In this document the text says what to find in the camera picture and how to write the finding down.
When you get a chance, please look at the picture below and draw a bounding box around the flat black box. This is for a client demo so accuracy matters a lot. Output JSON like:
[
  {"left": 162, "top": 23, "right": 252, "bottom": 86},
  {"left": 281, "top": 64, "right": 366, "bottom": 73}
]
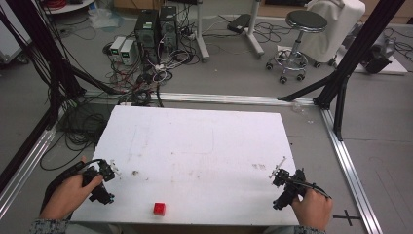
[{"left": 226, "top": 13, "right": 252, "bottom": 35}]

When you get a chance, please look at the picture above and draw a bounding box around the large black computer tower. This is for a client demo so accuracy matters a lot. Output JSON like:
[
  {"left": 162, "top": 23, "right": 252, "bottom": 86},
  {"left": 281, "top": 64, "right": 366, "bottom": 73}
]
[{"left": 133, "top": 9, "right": 161, "bottom": 65}]

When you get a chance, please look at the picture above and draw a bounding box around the person's right hand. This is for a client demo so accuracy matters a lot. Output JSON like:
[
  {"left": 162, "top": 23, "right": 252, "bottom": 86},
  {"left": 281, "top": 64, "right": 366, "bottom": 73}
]
[{"left": 290, "top": 187, "right": 334, "bottom": 232}]

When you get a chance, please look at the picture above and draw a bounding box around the black braced frame post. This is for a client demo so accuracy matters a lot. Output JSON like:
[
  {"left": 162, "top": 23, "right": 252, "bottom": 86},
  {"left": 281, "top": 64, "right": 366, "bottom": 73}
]
[{"left": 277, "top": 0, "right": 407, "bottom": 142}]

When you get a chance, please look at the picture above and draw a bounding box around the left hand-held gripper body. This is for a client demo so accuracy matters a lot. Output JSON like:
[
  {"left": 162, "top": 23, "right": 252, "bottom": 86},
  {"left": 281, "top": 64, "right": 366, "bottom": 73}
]
[{"left": 82, "top": 159, "right": 117, "bottom": 206}]

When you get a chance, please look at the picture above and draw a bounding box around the white stand leg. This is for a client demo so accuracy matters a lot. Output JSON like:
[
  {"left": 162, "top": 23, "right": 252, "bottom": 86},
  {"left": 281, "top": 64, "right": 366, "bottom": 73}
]
[
  {"left": 194, "top": 0, "right": 211, "bottom": 63},
  {"left": 244, "top": 0, "right": 266, "bottom": 60}
]

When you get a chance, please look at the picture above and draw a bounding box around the white covered chair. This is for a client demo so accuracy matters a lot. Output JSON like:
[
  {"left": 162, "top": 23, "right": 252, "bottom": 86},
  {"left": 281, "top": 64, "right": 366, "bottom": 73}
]
[{"left": 299, "top": 0, "right": 367, "bottom": 64}]

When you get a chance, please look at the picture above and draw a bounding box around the long aluminium floor rail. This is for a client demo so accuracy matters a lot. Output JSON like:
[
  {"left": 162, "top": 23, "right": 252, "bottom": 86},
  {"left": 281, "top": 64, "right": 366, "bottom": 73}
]
[{"left": 319, "top": 106, "right": 385, "bottom": 234}]

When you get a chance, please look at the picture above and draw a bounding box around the short aluminium floor rail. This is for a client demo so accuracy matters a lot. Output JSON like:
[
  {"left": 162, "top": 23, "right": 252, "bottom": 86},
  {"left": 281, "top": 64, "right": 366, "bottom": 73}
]
[{"left": 82, "top": 91, "right": 317, "bottom": 107}]

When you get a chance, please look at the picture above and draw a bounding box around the small black computer tower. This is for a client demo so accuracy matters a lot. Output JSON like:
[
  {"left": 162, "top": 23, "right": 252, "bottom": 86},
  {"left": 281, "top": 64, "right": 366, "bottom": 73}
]
[{"left": 158, "top": 5, "right": 179, "bottom": 55}]

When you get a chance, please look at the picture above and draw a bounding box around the black round chrome stool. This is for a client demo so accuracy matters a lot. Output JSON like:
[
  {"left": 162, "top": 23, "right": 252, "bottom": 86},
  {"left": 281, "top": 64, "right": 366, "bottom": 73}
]
[{"left": 265, "top": 9, "right": 329, "bottom": 85}]

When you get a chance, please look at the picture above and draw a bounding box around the white power supply unit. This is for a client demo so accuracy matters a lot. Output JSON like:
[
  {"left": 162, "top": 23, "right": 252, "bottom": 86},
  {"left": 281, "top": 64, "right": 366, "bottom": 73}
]
[
  {"left": 109, "top": 35, "right": 127, "bottom": 62},
  {"left": 119, "top": 39, "right": 138, "bottom": 66}
]

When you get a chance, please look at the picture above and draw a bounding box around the black device on white board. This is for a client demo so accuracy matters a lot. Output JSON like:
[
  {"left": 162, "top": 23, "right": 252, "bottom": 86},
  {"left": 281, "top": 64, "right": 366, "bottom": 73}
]
[{"left": 335, "top": 30, "right": 409, "bottom": 76}]

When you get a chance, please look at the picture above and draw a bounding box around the round white table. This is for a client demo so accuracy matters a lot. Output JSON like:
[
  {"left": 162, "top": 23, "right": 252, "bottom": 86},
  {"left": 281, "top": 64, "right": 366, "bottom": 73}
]
[{"left": 41, "top": 0, "right": 96, "bottom": 16}]

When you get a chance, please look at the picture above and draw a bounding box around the tangle of floor cables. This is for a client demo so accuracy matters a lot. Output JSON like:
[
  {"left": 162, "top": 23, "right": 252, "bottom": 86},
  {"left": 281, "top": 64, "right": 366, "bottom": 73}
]
[{"left": 38, "top": 6, "right": 208, "bottom": 172}]

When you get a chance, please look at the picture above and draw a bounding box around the black floor mat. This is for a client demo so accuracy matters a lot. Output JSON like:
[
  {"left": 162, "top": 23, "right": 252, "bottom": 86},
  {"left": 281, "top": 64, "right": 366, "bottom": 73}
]
[{"left": 57, "top": 102, "right": 117, "bottom": 136}]

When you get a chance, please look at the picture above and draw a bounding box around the clear plastic bag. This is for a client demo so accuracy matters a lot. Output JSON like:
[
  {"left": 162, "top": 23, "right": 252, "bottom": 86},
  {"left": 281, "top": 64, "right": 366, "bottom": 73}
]
[{"left": 88, "top": 7, "right": 126, "bottom": 30}]

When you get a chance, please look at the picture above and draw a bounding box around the aluminium rail with black edge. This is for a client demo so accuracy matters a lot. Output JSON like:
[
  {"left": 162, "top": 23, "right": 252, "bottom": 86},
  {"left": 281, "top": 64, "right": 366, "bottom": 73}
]
[{"left": 0, "top": 108, "right": 59, "bottom": 220}]

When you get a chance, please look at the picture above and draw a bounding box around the person's left hand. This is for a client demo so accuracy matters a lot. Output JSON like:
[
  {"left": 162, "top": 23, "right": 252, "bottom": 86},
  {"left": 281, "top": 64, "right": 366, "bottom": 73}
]
[{"left": 39, "top": 155, "right": 104, "bottom": 221}]

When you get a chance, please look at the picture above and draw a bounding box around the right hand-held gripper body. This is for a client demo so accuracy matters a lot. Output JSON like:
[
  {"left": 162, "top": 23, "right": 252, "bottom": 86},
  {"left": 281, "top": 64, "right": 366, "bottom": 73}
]
[{"left": 272, "top": 168, "right": 308, "bottom": 212}]

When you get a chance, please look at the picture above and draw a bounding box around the black frame post with cables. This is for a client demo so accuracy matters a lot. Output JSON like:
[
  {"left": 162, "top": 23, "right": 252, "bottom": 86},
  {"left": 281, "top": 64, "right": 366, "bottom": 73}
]
[{"left": 0, "top": 0, "right": 125, "bottom": 131}]

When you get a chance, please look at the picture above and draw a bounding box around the red cube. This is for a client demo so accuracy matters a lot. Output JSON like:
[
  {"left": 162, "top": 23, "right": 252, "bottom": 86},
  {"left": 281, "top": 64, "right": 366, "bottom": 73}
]
[{"left": 153, "top": 201, "right": 167, "bottom": 216}]

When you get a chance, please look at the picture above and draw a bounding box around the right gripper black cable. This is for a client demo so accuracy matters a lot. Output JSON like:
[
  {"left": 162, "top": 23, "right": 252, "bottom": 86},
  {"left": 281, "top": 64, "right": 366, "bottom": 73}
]
[{"left": 285, "top": 179, "right": 333, "bottom": 200}]

